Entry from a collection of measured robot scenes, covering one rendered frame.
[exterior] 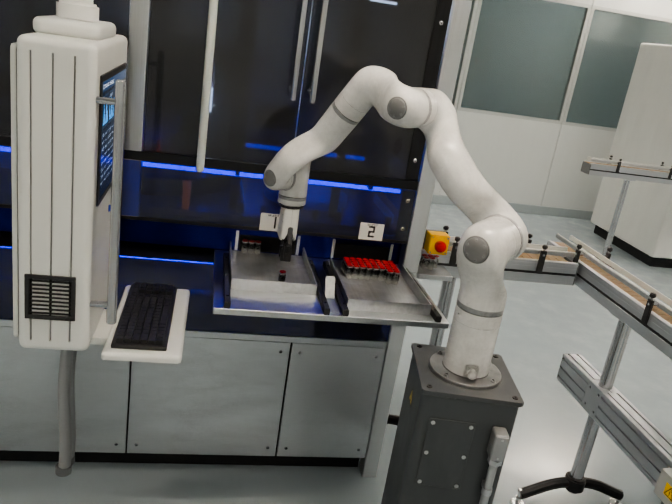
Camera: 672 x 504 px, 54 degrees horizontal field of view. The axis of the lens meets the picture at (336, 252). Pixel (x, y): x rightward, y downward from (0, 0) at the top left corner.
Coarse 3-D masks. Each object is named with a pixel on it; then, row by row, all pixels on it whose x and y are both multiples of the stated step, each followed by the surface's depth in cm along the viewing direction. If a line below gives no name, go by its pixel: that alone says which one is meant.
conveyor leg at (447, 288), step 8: (448, 288) 255; (440, 296) 258; (448, 296) 257; (440, 304) 258; (448, 304) 258; (448, 312) 260; (432, 328) 264; (440, 328) 261; (432, 336) 263; (440, 336) 262; (432, 344) 264; (440, 344) 264
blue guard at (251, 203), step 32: (0, 160) 199; (128, 160) 205; (0, 192) 202; (128, 192) 208; (160, 192) 210; (192, 192) 212; (224, 192) 213; (256, 192) 215; (320, 192) 219; (352, 192) 220; (384, 192) 222; (256, 224) 219; (320, 224) 222; (352, 224) 224; (384, 224) 226
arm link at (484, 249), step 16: (480, 224) 154; (496, 224) 155; (512, 224) 160; (464, 240) 155; (480, 240) 152; (496, 240) 151; (512, 240) 156; (464, 256) 155; (480, 256) 152; (496, 256) 152; (512, 256) 158; (464, 272) 160; (480, 272) 155; (496, 272) 154; (464, 288) 164; (480, 288) 160; (496, 288) 159; (464, 304) 164; (480, 304) 162; (496, 304) 162
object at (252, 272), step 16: (240, 256) 224; (256, 256) 226; (272, 256) 229; (304, 256) 228; (240, 272) 210; (256, 272) 212; (272, 272) 214; (288, 272) 217; (304, 272) 219; (240, 288) 198; (256, 288) 198; (272, 288) 199; (288, 288) 200; (304, 288) 201
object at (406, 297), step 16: (336, 272) 214; (400, 272) 232; (352, 288) 212; (368, 288) 214; (384, 288) 216; (400, 288) 218; (416, 288) 214; (352, 304) 195; (368, 304) 196; (384, 304) 197; (400, 304) 198; (416, 304) 199
